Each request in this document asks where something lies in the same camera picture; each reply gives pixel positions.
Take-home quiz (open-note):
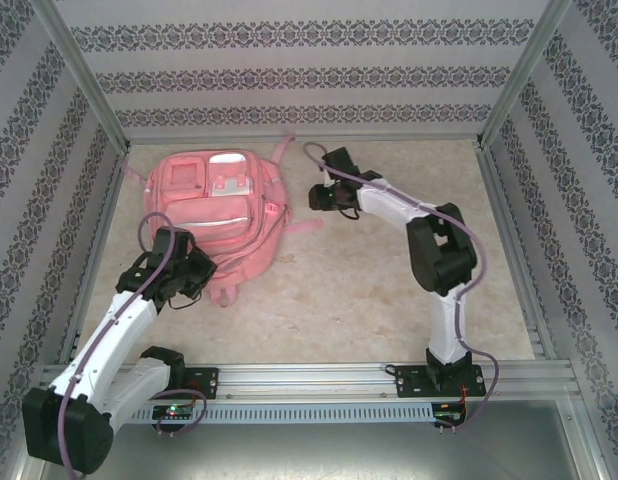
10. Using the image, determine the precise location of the small circuit board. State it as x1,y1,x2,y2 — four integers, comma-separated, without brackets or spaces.
433,402,468,426
152,404,196,420

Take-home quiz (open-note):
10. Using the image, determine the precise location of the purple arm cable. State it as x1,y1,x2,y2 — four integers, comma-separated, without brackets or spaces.
302,141,500,437
57,212,209,474

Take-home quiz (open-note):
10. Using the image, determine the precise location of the aluminium side rail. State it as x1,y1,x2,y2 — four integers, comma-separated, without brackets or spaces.
58,147,133,365
476,144,558,360

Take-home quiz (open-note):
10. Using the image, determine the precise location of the grey metal panel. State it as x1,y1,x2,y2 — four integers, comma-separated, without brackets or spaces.
18,422,603,480

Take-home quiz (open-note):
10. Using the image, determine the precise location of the grey slotted cable duct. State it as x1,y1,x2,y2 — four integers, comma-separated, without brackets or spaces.
131,403,435,425

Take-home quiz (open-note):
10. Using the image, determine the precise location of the pink school backpack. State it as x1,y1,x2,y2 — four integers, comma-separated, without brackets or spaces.
119,133,324,309

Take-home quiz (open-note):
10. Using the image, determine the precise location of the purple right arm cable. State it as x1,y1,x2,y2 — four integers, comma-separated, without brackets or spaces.
302,141,500,437

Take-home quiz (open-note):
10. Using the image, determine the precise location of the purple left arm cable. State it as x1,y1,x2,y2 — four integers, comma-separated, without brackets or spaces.
57,212,209,474

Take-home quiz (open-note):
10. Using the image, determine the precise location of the aluminium frame post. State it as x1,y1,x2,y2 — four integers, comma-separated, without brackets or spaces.
27,0,131,151
478,0,575,149

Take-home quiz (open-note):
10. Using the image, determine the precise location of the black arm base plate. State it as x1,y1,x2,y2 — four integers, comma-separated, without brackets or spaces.
181,367,220,401
394,364,486,400

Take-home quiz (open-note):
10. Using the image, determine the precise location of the aluminium mounting rail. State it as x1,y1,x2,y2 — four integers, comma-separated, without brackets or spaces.
36,363,583,402

